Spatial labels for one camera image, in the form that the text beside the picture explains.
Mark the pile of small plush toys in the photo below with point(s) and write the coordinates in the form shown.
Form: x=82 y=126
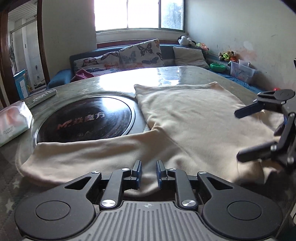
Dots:
x=227 y=56

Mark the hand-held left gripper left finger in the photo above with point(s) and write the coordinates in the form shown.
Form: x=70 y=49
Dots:
x=139 y=176

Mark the grey remote control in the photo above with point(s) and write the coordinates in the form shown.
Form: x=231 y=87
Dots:
x=39 y=98

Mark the pink and green toy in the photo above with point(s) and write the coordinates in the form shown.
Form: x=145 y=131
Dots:
x=202 y=46

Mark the clear plastic storage box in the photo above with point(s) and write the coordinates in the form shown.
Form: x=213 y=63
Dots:
x=242 y=71

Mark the blue cabinet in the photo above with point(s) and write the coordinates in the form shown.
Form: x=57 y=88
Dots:
x=20 y=84

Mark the butterfly print cushion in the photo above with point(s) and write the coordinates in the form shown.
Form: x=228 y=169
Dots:
x=97 y=62
x=141 y=54

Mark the round black induction cooktop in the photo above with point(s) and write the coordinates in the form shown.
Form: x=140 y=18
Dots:
x=92 y=118

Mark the magenta cloth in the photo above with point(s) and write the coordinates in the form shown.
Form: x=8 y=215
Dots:
x=82 y=75

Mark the window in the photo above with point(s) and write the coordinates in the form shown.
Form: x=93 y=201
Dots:
x=138 y=14

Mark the cream sweatshirt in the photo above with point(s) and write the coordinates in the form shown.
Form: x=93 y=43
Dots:
x=185 y=115

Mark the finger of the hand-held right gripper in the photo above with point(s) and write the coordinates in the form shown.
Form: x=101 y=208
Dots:
x=247 y=110
x=254 y=151

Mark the white tissue pack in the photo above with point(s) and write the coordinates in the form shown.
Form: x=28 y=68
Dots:
x=13 y=125

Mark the panda plush toy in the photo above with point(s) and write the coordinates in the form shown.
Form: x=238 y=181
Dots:
x=185 y=41

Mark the blue sofa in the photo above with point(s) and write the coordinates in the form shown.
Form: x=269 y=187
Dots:
x=60 y=77

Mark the green bowl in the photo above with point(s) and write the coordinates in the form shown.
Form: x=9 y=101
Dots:
x=217 y=67

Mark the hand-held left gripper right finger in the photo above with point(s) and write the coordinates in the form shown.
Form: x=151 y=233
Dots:
x=159 y=176

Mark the dark wooden door frame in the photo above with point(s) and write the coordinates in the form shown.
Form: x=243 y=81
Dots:
x=44 y=46

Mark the grey pillow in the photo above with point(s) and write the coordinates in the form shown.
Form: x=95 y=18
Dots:
x=189 y=56

